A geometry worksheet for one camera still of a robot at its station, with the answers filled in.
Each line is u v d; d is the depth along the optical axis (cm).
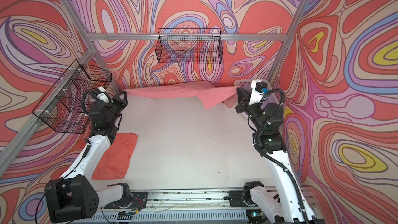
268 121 45
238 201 73
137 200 72
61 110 70
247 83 115
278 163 44
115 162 81
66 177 41
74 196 40
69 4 75
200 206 72
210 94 67
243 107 57
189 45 98
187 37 87
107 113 60
